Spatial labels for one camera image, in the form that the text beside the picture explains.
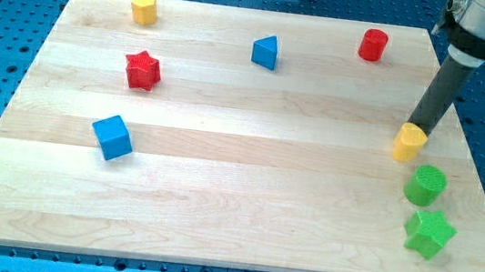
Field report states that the yellow hexagon block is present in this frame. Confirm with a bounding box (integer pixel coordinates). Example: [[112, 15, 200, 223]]
[[131, 0, 157, 25]]

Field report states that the light wooden board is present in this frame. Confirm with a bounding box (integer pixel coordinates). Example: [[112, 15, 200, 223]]
[[0, 0, 485, 272]]

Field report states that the green cylinder block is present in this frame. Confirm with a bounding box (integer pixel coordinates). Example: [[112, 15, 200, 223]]
[[404, 165, 447, 207]]

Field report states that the black pusher rod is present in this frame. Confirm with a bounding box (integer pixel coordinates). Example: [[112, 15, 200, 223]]
[[408, 55, 477, 136]]

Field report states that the blue triangle block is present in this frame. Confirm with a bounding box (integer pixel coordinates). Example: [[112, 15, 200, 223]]
[[251, 36, 278, 71]]

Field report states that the yellow heart block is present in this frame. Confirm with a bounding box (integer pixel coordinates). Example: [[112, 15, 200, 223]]
[[392, 122, 428, 162]]

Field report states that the blue cube block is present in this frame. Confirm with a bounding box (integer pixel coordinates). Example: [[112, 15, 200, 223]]
[[92, 116, 133, 161]]

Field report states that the red cylinder block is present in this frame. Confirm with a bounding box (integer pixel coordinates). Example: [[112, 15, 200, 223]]
[[358, 28, 389, 62]]

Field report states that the red star block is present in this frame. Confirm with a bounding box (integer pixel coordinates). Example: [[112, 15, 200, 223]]
[[126, 51, 161, 92]]

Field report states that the green star block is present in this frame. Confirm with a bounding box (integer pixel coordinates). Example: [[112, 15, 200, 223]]
[[404, 209, 457, 260]]

